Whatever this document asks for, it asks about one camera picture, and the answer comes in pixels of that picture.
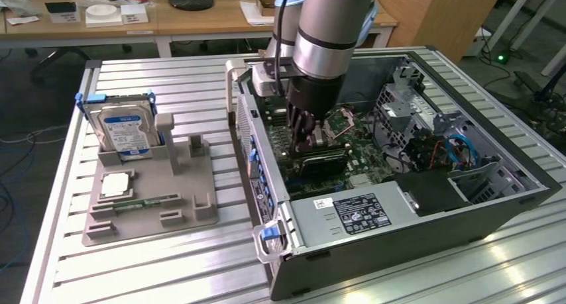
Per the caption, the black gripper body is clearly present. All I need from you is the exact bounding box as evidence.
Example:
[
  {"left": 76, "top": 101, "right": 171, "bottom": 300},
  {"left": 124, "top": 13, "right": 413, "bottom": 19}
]
[{"left": 284, "top": 76, "right": 347, "bottom": 121}]

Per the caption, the graphics card with metal bracket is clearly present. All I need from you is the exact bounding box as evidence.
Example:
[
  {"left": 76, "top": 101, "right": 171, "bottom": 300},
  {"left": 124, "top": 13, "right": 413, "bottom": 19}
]
[{"left": 290, "top": 144, "right": 350, "bottom": 178}]

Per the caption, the metal socket cover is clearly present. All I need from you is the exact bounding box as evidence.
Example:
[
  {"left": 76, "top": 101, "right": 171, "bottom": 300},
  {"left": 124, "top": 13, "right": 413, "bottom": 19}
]
[{"left": 325, "top": 106, "right": 358, "bottom": 140}]

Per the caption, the green motherboard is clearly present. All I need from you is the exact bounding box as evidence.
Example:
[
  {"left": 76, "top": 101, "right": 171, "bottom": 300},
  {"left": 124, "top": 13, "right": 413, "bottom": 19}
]
[{"left": 264, "top": 107, "right": 391, "bottom": 199}]

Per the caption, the silver disk bay cage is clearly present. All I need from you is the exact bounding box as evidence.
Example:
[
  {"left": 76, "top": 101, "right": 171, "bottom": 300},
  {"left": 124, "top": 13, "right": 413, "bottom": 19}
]
[{"left": 374, "top": 83, "right": 445, "bottom": 143}]

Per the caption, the white paper stack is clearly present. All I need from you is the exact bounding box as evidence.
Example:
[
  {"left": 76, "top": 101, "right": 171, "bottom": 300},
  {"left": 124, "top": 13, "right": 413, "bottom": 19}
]
[{"left": 239, "top": 0, "right": 276, "bottom": 27}]

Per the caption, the grey power supply unit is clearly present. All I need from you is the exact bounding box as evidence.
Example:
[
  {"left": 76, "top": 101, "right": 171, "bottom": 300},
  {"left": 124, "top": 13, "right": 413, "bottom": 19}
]
[{"left": 282, "top": 181, "right": 421, "bottom": 249}]

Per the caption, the black plastic air shroud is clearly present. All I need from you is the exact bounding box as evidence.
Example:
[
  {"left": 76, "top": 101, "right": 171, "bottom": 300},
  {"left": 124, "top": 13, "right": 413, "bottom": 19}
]
[{"left": 394, "top": 170, "right": 473, "bottom": 218}]

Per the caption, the wooden cabinet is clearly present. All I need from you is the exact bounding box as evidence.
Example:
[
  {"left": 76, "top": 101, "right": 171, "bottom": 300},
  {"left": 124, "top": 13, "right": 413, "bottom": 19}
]
[{"left": 387, "top": 0, "right": 509, "bottom": 64}]

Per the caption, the grey plastic parts rack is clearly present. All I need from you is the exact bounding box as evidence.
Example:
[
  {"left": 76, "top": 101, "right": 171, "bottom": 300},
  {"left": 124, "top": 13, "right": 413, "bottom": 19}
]
[{"left": 82, "top": 113, "right": 222, "bottom": 248}]

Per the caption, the open black PC case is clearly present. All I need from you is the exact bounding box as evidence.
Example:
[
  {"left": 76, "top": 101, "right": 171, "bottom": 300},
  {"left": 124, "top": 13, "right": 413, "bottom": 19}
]
[{"left": 224, "top": 50, "right": 562, "bottom": 301}]

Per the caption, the black round lamp base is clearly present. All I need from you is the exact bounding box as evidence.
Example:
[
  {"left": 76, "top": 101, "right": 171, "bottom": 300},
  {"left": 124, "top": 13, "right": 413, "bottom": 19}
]
[{"left": 167, "top": 0, "right": 216, "bottom": 12}]

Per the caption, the hard disk with blue caddy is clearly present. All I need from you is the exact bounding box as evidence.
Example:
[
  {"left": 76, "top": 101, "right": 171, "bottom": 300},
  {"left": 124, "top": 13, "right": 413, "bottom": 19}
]
[{"left": 74, "top": 90, "right": 166, "bottom": 162}]

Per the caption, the green RAM stick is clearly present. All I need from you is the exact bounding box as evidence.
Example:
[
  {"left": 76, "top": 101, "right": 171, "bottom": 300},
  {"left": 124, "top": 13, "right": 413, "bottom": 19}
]
[{"left": 94, "top": 193, "right": 182, "bottom": 211}]

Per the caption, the silver CPU chip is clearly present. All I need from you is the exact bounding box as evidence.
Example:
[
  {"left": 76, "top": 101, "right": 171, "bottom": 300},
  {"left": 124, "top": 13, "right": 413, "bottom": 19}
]
[{"left": 99, "top": 174, "right": 132, "bottom": 198}]

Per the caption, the small plain white box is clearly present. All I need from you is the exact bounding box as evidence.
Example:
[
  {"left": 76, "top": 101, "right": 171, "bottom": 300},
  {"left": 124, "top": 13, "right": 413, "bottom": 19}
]
[{"left": 119, "top": 3, "right": 151, "bottom": 25}]

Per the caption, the white box with round insert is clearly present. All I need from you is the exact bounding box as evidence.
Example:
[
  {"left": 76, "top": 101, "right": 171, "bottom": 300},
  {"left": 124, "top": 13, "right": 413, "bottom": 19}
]
[{"left": 83, "top": 4, "right": 124, "bottom": 29}]

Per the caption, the black office chair base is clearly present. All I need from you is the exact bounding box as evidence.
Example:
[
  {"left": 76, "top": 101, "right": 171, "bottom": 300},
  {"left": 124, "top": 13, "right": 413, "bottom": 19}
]
[{"left": 26, "top": 46, "right": 92, "bottom": 84}]

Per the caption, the white box with black top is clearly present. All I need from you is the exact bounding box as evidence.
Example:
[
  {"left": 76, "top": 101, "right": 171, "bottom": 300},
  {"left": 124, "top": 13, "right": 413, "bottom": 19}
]
[{"left": 43, "top": 1, "right": 82, "bottom": 25}]

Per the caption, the long wooden desk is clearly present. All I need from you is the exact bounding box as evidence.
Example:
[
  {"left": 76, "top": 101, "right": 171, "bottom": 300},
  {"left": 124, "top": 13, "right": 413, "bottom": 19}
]
[{"left": 0, "top": 0, "right": 399, "bottom": 50}]

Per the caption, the white paper label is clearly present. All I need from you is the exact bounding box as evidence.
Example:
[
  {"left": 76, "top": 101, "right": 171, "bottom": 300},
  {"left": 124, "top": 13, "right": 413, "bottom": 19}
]
[{"left": 5, "top": 15, "right": 42, "bottom": 26}]

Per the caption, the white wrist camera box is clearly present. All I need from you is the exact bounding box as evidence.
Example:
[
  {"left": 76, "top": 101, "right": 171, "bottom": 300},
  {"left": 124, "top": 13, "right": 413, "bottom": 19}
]
[{"left": 250, "top": 67, "right": 290, "bottom": 97}]

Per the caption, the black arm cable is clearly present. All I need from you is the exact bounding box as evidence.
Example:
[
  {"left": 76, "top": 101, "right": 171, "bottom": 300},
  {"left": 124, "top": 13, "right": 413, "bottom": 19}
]
[{"left": 272, "top": 0, "right": 294, "bottom": 97}]

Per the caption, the blue disk wire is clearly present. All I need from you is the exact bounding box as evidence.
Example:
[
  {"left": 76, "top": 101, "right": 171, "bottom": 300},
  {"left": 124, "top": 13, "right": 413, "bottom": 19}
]
[{"left": 443, "top": 134, "right": 479, "bottom": 168}]

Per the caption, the white desk frame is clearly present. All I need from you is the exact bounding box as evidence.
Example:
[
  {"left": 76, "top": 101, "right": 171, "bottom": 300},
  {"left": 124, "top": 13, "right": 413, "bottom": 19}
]
[{"left": 481, "top": 0, "right": 566, "bottom": 77}]

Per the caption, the blue floor cable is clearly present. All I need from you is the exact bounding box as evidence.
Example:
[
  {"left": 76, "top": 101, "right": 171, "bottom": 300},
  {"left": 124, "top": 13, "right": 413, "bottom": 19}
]
[{"left": 0, "top": 127, "right": 39, "bottom": 274}]

